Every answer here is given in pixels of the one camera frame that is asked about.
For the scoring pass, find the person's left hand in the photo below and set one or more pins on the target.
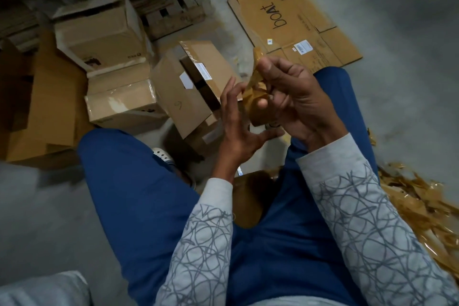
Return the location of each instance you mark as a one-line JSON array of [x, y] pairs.
[[240, 141]]

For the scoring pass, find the person's right hand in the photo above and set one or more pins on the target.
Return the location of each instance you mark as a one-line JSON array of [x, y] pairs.
[[305, 105]]

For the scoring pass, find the brown packing tape roll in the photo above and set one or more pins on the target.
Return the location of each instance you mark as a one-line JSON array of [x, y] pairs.
[[254, 94]]

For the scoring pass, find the small cardboard box being taped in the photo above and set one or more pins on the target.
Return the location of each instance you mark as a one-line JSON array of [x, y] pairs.
[[122, 101], [172, 94]]

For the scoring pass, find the brown cardboard sheet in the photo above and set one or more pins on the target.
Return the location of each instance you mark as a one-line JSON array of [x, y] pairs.
[[287, 15]]

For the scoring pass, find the cardboard box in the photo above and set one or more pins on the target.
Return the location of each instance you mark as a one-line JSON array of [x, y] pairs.
[[100, 33]]

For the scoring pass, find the large black-label cardboard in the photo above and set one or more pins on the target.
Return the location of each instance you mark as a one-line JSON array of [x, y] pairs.
[[43, 108]]

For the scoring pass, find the person's left forearm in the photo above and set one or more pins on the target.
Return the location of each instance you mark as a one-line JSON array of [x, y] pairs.
[[197, 252]]

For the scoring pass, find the person's right forearm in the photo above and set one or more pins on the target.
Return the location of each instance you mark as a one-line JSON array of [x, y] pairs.
[[380, 223]]

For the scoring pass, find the person's left white clog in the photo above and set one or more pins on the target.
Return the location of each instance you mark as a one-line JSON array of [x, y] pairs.
[[163, 155]]

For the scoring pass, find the person's blue trousers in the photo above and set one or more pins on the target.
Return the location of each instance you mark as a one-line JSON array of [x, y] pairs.
[[136, 194]]

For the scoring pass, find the crumpled brown tape scraps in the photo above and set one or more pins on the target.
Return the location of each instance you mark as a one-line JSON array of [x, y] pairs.
[[423, 216]]

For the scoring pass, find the person's grey shirt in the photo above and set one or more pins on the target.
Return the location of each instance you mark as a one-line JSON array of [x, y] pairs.
[[298, 301]]

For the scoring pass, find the brown plastic-wrapped stool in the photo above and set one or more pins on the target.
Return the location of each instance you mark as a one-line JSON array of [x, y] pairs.
[[251, 198]]

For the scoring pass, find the wooden pallet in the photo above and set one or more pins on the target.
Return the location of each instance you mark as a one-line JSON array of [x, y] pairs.
[[172, 15]]

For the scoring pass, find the white woven sack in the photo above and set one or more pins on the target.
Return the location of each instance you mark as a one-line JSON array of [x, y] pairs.
[[43, 291]]

